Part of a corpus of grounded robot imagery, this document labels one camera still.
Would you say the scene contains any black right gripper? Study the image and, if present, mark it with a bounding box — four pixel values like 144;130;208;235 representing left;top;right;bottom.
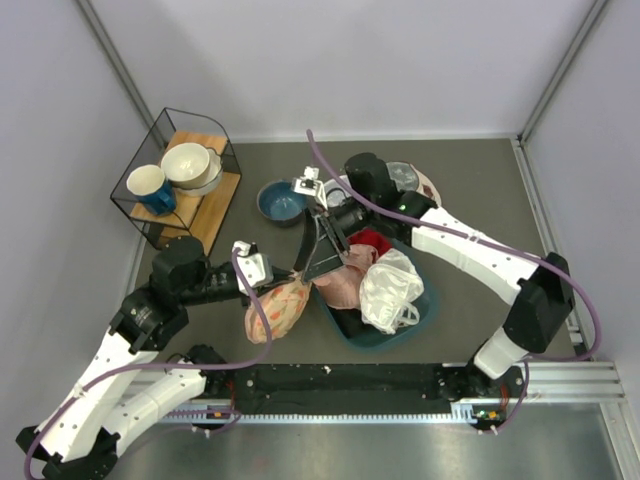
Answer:
295;198;377;286

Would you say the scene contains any floral mesh laundry bag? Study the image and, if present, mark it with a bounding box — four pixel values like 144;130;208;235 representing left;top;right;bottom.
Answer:
244;277;311;344

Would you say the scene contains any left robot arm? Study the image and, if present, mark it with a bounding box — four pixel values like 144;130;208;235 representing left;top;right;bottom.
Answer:
16;236;294;479

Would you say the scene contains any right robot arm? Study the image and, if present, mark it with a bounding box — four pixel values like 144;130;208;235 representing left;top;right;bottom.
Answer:
291;153;575;396

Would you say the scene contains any pink bra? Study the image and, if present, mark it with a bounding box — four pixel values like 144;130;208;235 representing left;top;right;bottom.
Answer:
313;244;379;310

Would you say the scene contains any red bra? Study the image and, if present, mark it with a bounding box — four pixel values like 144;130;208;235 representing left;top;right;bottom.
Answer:
348;228;393;256

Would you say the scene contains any white bra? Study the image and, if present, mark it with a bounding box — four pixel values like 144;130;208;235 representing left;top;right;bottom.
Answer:
359;248;425;335

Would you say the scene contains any white insulated lunch bag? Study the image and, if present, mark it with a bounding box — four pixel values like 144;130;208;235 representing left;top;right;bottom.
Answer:
324;161;442;208

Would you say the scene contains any dark blue ceramic bowl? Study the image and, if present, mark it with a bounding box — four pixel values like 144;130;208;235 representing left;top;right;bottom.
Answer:
256;180;307;228

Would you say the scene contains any black garment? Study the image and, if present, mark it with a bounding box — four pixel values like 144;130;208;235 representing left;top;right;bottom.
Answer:
333;309;373;338

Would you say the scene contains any white bowl underneath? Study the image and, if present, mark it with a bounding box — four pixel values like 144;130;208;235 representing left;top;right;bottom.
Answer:
176;148;223;197

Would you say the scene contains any cream ceramic bowl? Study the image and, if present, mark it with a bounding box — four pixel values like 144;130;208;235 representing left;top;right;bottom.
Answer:
160;143;211;189

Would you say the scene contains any blue mug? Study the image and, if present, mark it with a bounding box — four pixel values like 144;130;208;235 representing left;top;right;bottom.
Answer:
126;165;177;216

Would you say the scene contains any teal plastic basin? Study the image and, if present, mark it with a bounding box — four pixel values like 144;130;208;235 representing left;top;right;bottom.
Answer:
313;228;439;351

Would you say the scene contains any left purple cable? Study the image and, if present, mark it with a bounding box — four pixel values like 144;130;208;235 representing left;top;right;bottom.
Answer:
23;247;274;480

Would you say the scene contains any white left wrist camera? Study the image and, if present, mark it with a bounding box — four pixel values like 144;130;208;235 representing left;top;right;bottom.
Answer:
231;241;274;295

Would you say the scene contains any black wire wooden shelf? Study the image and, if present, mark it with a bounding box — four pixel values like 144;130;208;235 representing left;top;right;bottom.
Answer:
110;107;242;254

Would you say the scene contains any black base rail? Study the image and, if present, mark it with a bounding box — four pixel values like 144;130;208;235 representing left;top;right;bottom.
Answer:
196;364;516;415

